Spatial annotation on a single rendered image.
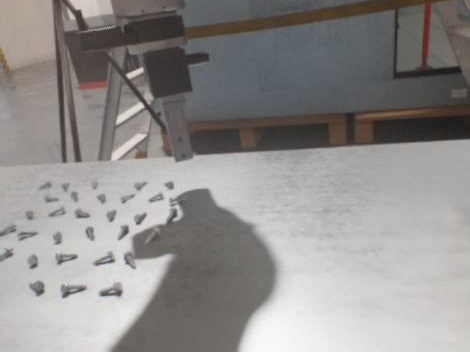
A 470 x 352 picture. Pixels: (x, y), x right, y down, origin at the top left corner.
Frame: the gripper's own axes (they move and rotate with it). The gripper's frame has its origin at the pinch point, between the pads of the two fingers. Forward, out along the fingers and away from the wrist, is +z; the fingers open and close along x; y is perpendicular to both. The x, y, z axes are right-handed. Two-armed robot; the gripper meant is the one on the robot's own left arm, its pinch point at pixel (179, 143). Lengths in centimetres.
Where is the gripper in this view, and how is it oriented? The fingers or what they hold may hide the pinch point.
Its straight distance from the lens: 54.5
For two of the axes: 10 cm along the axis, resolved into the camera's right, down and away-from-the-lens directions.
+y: 9.5, -2.4, 2.0
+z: 1.5, 9.1, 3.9
